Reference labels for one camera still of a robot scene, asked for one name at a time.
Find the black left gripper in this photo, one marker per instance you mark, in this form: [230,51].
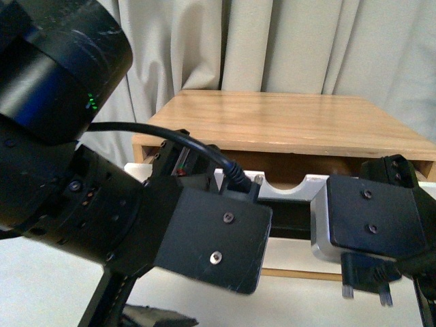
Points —
[178,168]

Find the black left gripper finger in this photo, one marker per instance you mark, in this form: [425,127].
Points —
[151,316]

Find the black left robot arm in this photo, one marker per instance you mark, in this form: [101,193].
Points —
[60,62]

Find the grey curtain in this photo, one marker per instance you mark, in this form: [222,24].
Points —
[383,51]

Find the white drawer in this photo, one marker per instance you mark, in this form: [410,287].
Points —
[295,254]
[304,191]

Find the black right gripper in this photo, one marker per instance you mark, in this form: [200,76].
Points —
[383,213]

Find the wooden drawer cabinet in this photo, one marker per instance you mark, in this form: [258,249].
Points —
[288,136]

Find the black right camera cable plug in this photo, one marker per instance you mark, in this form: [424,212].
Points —
[368,274]

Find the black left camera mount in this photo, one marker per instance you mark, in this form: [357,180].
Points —
[216,238]

